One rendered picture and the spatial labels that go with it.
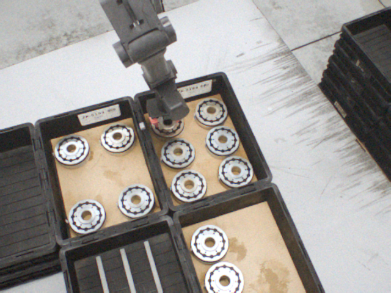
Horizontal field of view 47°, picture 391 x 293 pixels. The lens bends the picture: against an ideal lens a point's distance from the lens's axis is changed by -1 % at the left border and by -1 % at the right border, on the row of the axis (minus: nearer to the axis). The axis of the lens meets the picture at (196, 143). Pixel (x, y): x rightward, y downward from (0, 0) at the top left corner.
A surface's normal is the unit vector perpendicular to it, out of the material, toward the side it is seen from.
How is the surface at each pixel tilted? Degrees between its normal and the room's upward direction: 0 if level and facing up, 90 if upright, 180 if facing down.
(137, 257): 0
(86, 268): 0
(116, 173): 0
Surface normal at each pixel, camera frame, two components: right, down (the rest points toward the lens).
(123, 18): 0.25, 0.42
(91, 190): 0.01, -0.48
